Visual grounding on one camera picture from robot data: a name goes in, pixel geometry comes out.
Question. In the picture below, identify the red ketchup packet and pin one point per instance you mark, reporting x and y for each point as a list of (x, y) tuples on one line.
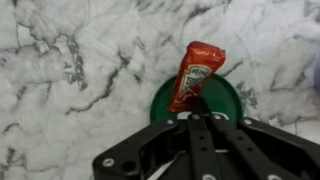
[(196, 71)]

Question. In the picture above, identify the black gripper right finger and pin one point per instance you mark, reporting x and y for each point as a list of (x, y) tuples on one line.
[(260, 150)]

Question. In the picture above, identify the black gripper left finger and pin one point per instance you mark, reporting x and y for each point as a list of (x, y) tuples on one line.
[(200, 146)]

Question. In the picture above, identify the green round lid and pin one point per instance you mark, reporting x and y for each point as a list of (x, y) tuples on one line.
[(221, 98)]

